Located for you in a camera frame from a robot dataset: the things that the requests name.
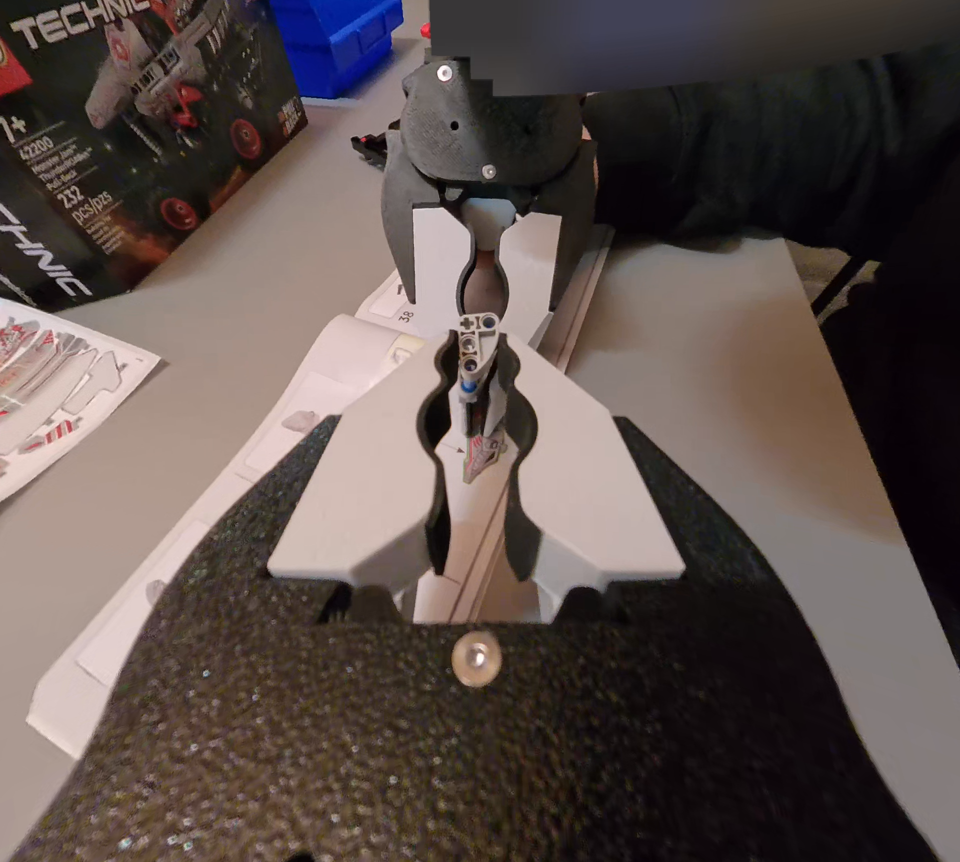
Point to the white instruction booklet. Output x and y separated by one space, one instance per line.
352 360

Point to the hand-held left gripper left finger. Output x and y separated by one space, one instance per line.
360 495

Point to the person's dark clothing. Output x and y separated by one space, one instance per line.
922 390

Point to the small grey curved toy brick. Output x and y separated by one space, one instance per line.
480 341

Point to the blue connector pin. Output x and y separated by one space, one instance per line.
468 392

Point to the blue storage bin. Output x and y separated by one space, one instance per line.
337 30

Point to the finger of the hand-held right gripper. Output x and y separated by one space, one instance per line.
435 255
534 270

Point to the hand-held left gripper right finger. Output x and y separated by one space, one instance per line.
592 502

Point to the person's right forearm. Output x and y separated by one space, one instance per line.
750 150

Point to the small black toy part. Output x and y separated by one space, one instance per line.
371 146

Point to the red grey sticker sheet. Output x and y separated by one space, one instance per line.
75 382

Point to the black toy set box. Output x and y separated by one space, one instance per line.
150 127

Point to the grey desk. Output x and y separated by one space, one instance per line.
712 390

